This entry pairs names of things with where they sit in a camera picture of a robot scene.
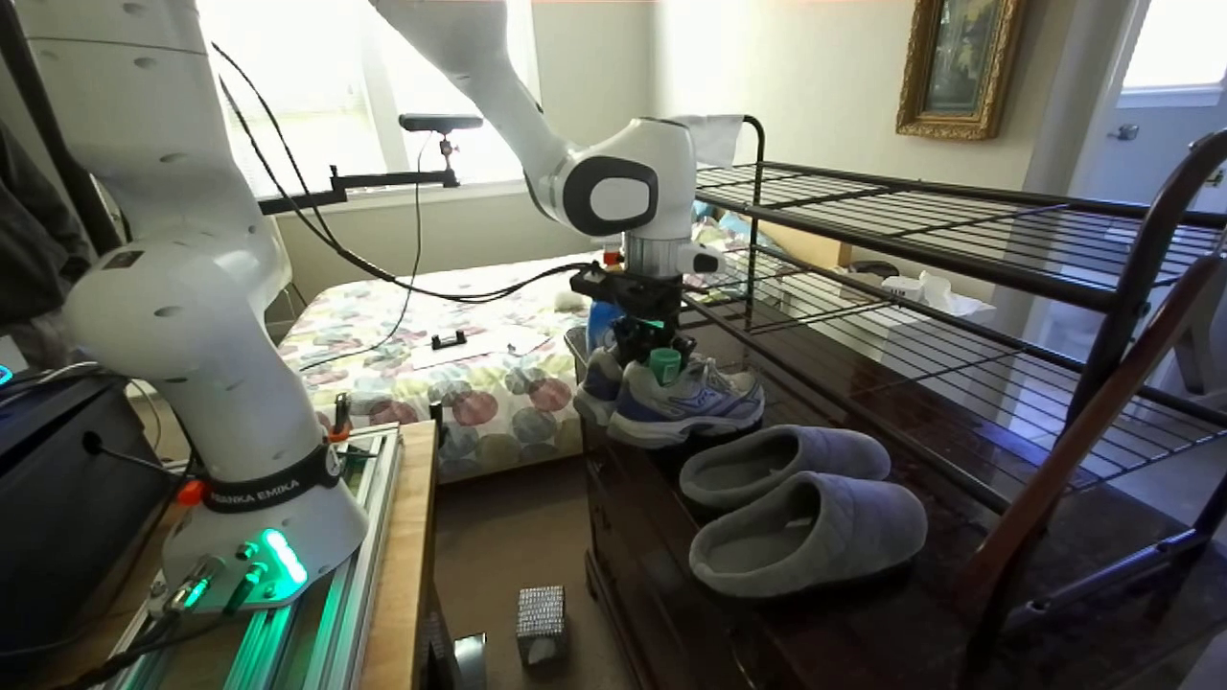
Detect dark wooden chair frame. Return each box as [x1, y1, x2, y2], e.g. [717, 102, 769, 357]
[956, 129, 1227, 667]

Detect white cloth on rack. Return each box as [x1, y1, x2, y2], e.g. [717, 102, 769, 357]
[682, 116, 742, 168]

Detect gold framed picture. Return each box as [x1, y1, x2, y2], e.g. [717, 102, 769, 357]
[898, 0, 1029, 141]

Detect blue spray bottle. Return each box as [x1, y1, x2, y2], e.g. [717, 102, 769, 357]
[588, 300, 622, 350]

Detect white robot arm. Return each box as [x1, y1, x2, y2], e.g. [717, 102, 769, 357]
[16, 0, 698, 614]

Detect grey blue sneaker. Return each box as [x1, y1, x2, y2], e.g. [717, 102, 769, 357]
[577, 346, 624, 426]
[606, 357, 769, 448]

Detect grey slipper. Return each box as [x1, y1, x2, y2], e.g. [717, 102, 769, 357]
[679, 426, 895, 509]
[689, 470, 928, 600]

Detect small green bottle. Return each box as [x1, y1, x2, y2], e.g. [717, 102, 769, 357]
[647, 350, 682, 385]

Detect black metal shoe rack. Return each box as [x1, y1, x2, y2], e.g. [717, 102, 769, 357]
[698, 135, 1222, 509]

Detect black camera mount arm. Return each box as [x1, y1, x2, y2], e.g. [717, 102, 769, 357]
[257, 116, 482, 216]

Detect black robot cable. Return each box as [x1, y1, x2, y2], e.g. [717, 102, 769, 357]
[206, 38, 606, 306]

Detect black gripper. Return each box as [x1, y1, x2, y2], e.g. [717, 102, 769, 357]
[570, 264, 694, 361]

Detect floral bed mattress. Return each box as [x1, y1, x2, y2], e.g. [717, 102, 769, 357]
[282, 253, 592, 484]

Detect small grey box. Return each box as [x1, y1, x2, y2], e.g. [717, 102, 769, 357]
[519, 587, 567, 667]

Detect grey blue sneaker front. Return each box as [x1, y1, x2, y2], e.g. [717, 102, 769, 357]
[606, 357, 769, 448]

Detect grey slipper near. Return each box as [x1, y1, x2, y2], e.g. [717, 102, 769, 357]
[689, 470, 928, 600]

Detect dark wooden dresser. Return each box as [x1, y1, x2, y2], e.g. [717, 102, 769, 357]
[588, 306, 1227, 690]

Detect grey slipper far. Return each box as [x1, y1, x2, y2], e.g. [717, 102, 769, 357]
[679, 426, 895, 509]

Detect small black object on bed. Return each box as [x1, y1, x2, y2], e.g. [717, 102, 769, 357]
[429, 331, 467, 350]

